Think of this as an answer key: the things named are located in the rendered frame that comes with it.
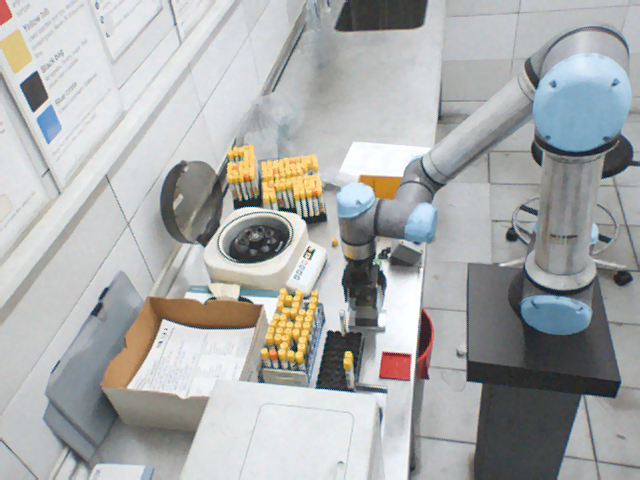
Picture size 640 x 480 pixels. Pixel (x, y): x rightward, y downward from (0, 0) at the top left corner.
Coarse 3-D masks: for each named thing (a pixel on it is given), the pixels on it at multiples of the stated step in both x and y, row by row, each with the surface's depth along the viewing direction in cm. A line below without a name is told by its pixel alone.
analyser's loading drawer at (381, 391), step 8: (360, 384) 122; (368, 384) 122; (360, 392) 123; (368, 392) 123; (376, 392) 122; (384, 392) 122; (384, 400) 121; (384, 408) 119; (384, 416) 118; (384, 424) 117
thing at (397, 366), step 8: (384, 352) 134; (392, 352) 133; (384, 360) 133; (392, 360) 132; (400, 360) 132; (408, 360) 132; (384, 368) 131; (392, 368) 131; (400, 368) 130; (408, 368) 130; (384, 376) 129; (392, 376) 128; (400, 376) 129; (408, 376) 129
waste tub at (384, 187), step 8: (360, 176) 169; (368, 176) 169; (376, 176) 168; (384, 176) 168; (392, 176) 167; (400, 176) 167; (368, 184) 171; (376, 184) 170; (384, 184) 170; (392, 184) 169; (376, 192) 172; (384, 192) 172; (392, 192) 171
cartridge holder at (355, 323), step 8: (352, 312) 142; (384, 312) 141; (352, 320) 141; (360, 320) 138; (368, 320) 138; (376, 320) 137; (384, 320) 139; (352, 328) 140; (360, 328) 140; (368, 328) 139; (376, 328) 139; (384, 328) 138
